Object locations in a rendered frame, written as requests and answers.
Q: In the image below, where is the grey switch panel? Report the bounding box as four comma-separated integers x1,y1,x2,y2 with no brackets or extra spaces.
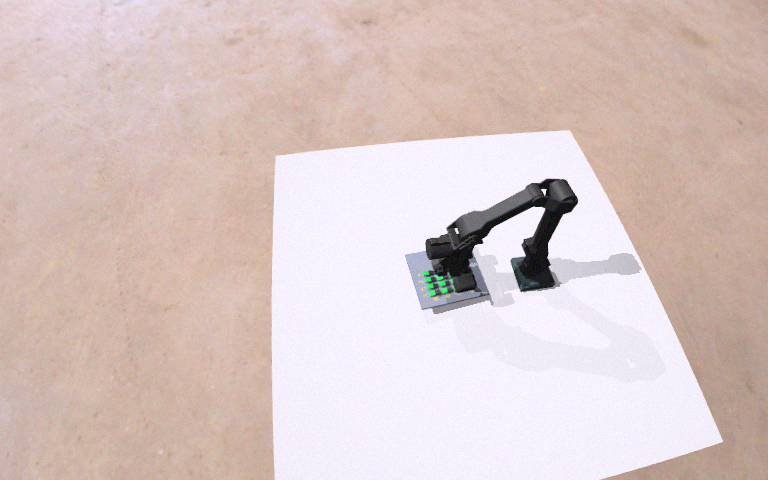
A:
405,251,490,310

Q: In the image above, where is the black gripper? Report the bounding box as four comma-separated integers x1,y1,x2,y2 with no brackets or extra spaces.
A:
449,253,478,293

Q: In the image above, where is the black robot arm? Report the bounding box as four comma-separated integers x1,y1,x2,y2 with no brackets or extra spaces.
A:
425,178,579,279

